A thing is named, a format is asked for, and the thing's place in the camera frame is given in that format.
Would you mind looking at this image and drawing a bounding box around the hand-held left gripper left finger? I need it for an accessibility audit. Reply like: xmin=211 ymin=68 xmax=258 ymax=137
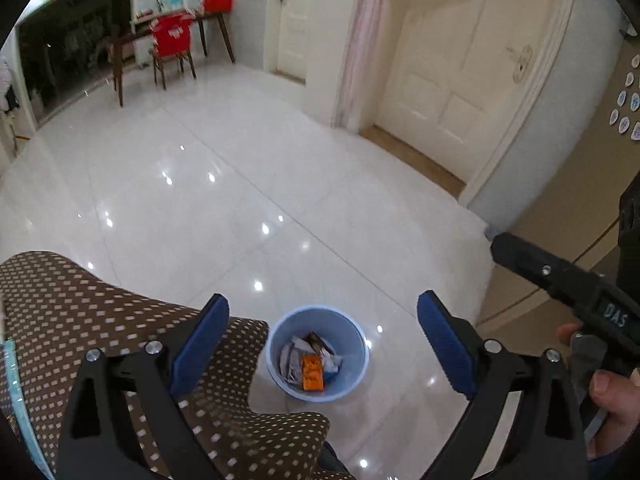
xmin=54 ymin=292 xmax=232 ymax=480

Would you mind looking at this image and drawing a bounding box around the person's right hand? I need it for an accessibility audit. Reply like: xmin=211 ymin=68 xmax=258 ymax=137
xmin=556 ymin=323 xmax=640 ymax=461

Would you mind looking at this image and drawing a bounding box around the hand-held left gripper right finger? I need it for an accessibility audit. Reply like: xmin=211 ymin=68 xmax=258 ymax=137
xmin=416 ymin=290 xmax=589 ymax=480

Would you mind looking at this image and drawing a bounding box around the dark wooden dining table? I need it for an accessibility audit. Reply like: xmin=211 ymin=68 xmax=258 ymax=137
xmin=107 ymin=10 xmax=236 ymax=108

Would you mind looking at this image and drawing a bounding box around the plain white door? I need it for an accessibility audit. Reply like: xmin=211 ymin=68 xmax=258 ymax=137
xmin=275 ymin=0 xmax=321 ymax=83

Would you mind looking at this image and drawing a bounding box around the grey printed packet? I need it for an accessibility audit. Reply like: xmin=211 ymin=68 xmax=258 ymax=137
xmin=280 ymin=337 xmax=311 ymax=386

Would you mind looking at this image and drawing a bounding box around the chair with red cover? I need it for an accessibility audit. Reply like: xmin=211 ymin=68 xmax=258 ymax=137
xmin=149 ymin=12 xmax=198 ymax=91

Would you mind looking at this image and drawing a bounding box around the white jacket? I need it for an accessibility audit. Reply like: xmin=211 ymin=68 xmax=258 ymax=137
xmin=0 ymin=55 xmax=21 ymax=111

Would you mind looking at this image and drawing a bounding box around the pink curtain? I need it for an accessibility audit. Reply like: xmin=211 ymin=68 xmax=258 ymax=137
xmin=335 ymin=0 xmax=401 ymax=128

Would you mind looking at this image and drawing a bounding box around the dark glass doorway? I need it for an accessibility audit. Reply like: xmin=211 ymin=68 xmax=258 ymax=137
xmin=17 ymin=0 xmax=136 ymax=123

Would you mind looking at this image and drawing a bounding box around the wooden clothes stand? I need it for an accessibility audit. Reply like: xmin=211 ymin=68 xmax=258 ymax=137
xmin=0 ymin=110 xmax=26 ymax=153

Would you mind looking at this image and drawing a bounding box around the cream panel door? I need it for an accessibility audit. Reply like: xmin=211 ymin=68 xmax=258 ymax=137
xmin=375 ymin=0 xmax=576 ymax=186

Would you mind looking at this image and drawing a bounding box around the light blue plastic bin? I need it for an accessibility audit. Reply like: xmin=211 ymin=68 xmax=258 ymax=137
xmin=265 ymin=305 xmax=371 ymax=403

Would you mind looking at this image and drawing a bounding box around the group of blue wall stickers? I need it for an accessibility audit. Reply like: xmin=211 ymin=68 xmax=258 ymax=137
xmin=607 ymin=52 xmax=640 ymax=143

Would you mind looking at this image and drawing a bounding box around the brown packet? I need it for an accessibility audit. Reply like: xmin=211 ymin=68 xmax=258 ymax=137
xmin=307 ymin=332 xmax=333 ymax=356

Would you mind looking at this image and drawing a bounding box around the orange packet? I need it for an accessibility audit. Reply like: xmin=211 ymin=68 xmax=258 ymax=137
xmin=301 ymin=354 xmax=326 ymax=392

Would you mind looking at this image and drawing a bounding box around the blue white plastic packet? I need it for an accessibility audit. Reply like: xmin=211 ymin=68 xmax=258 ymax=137
xmin=0 ymin=337 xmax=56 ymax=480

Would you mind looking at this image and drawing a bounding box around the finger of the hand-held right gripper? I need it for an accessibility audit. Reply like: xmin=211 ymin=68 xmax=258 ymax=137
xmin=491 ymin=232 xmax=603 ymax=312

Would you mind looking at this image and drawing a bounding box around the brown polka dot tablecloth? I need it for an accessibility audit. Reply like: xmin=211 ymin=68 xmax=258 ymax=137
xmin=0 ymin=250 xmax=358 ymax=480

